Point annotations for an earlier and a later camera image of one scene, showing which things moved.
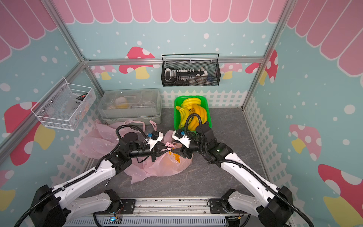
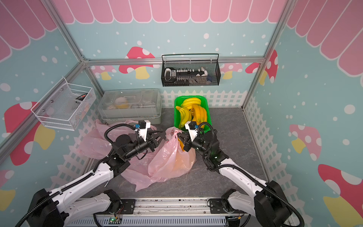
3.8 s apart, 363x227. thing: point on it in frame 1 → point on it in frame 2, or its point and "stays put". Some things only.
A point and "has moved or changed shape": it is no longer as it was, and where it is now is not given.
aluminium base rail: x=163 y=212 stays put
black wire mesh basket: x=190 y=69 stays put
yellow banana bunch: x=177 y=156 has moved or changed shape
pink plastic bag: x=168 y=163 has moved or changed shape
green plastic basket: x=177 y=101 stays put
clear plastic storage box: x=143 y=105 stays put
